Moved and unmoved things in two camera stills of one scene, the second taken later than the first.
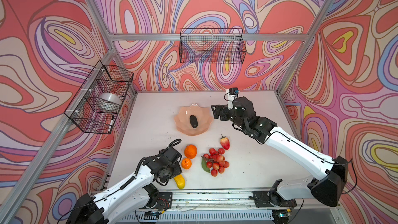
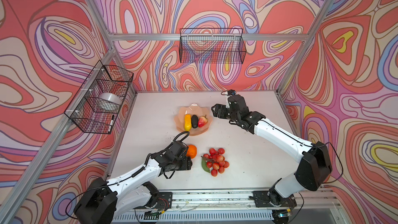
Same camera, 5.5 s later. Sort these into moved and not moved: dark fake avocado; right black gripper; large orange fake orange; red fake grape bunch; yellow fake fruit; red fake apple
Moved: red fake apple; yellow fake fruit
Not moved: large orange fake orange; dark fake avocado; red fake grape bunch; right black gripper
